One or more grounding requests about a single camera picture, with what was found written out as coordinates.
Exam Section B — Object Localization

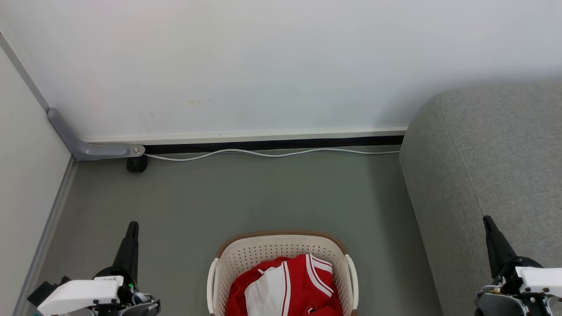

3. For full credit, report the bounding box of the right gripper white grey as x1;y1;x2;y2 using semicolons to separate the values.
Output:
474;215;562;316

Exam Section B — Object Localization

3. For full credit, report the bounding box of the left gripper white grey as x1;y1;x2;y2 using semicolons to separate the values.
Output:
37;221;161;316

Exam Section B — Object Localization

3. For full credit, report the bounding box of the red and white garment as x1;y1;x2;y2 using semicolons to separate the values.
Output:
225;253;344;316

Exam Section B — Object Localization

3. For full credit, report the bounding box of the grey fabric sofa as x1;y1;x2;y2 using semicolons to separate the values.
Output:
398;81;562;316

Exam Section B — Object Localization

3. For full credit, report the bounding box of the black round foot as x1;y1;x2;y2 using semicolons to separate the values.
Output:
126;155;148;173

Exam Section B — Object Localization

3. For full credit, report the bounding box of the cream perforated laundry basket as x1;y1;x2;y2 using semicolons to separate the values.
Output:
206;230;359;316

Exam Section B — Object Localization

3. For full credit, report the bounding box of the white baseboard trim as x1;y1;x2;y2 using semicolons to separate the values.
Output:
81;127;408;144

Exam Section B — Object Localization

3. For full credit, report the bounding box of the grey metal angled bracket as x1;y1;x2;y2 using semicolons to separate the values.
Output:
47;108;146;161

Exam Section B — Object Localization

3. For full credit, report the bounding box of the white floor cable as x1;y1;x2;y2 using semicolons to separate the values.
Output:
144;148;401;162

